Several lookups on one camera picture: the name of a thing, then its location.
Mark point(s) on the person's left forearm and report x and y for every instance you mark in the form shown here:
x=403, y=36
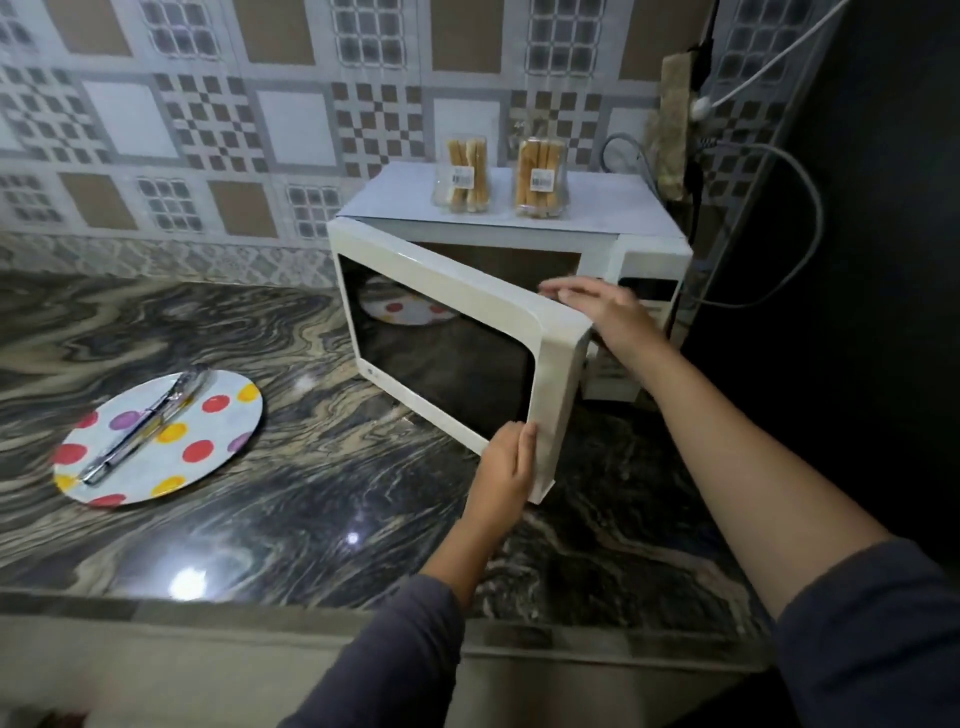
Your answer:
x=450, y=585

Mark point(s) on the light lower kitchen cabinet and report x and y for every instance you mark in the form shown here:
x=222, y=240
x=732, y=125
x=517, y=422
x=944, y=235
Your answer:
x=150, y=660

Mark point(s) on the metal tongs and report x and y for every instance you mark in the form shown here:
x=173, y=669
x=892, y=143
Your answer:
x=142, y=431

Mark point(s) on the person's left hand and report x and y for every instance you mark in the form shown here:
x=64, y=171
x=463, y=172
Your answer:
x=502, y=487

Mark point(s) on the beige power strip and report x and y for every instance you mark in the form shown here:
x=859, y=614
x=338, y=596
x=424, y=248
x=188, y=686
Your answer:
x=675, y=127

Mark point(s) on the silver refrigerator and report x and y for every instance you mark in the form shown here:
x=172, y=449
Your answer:
x=885, y=225

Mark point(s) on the white microwave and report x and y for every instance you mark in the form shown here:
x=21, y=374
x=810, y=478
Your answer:
x=450, y=360

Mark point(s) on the person's right hand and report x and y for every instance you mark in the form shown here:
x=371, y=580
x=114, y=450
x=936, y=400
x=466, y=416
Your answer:
x=615, y=315

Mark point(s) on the person's right forearm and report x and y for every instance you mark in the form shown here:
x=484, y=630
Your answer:
x=757, y=480

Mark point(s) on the polka dot plate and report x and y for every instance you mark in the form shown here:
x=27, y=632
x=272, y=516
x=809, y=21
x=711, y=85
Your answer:
x=202, y=427

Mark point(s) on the clear plastic container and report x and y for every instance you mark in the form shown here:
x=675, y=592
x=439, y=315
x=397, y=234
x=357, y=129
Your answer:
x=541, y=180
x=463, y=177

